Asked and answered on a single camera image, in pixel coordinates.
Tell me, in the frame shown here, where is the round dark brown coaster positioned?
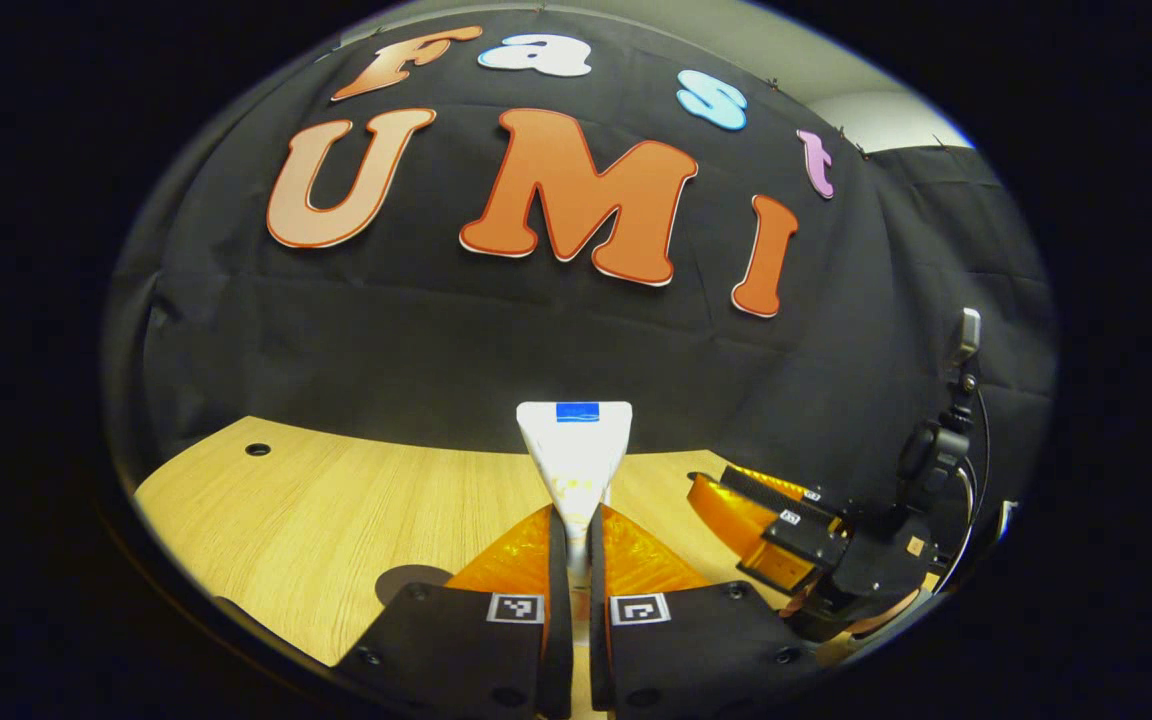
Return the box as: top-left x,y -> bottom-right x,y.
374,565 -> 457,608

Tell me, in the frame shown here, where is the black backdrop cloth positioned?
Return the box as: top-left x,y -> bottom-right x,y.
101,10 -> 1059,561

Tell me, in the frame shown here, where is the white toothpaste tube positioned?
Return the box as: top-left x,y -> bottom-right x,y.
516,401 -> 633,611

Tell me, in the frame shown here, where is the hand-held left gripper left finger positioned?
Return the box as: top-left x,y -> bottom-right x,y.
336,503 -> 574,719

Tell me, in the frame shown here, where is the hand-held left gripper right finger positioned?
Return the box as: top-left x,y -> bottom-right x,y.
591,503 -> 827,719

